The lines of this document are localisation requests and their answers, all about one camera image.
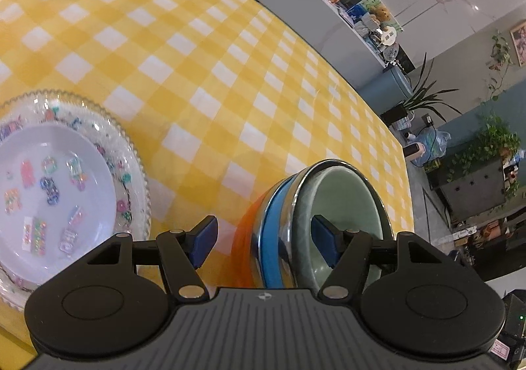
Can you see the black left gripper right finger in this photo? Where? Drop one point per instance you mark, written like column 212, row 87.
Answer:
column 407, row 294

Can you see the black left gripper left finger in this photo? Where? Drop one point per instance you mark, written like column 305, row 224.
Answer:
column 121, row 294

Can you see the clear patterned glass plate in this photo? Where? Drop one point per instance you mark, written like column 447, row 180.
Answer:
column 133, row 208

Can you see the white decorated plate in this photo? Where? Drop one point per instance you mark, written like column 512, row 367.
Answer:
column 58, row 201

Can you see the green ceramic bowl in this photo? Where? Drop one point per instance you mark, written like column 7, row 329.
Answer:
column 342, row 197

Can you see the blue banded steel bowl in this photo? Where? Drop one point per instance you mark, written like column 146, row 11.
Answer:
column 271, row 241

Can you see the orange steel bowl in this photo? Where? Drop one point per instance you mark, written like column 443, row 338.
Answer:
column 244, row 271

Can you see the grey drawer cabinet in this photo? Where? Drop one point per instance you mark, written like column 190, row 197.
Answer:
column 470, row 194

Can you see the pink space heater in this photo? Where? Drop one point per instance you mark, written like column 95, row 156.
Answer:
column 413, row 151

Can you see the blue plastic bag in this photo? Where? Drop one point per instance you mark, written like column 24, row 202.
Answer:
column 434, row 143

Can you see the climbing green vine plant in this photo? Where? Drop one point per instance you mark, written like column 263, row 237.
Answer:
column 493, row 140

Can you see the tall leafy potted plant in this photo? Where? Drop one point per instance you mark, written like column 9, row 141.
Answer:
column 423, row 97

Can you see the grey trash bin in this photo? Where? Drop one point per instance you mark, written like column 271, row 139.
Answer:
column 387, row 90

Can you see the yellow checkered tablecloth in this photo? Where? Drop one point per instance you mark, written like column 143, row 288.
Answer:
column 220, row 97

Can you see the green cookie box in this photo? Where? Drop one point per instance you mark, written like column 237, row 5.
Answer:
column 382, row 13

